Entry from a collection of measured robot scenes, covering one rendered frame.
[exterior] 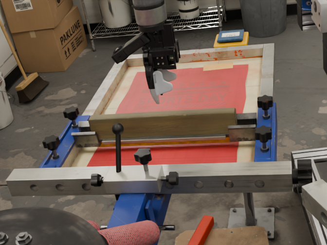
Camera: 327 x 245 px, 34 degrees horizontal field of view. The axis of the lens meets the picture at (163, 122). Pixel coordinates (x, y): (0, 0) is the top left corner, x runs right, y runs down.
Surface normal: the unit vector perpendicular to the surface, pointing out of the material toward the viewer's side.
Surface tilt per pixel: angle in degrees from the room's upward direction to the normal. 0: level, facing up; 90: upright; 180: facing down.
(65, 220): 0
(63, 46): 90
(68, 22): 89
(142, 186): 90
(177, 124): 90
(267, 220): 0
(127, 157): 0
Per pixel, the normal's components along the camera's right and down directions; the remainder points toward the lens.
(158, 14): 0.58, 0.32
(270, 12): 0.16, 0.51
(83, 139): -0.18, 0.51
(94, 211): -0.16, -0.86
